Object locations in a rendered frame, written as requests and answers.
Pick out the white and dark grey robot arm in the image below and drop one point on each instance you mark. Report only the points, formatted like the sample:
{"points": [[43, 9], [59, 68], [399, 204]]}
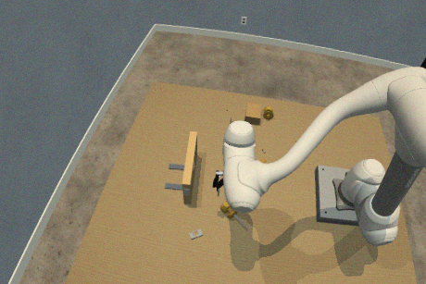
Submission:
{"points": [[372, 193]]}

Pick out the brass door knob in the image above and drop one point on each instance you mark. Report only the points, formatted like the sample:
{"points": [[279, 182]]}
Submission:
{"points": [[225, 208], [268, 115]]}

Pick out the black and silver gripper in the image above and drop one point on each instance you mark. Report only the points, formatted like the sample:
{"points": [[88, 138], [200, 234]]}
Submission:
{"points": [[216, 182]]}

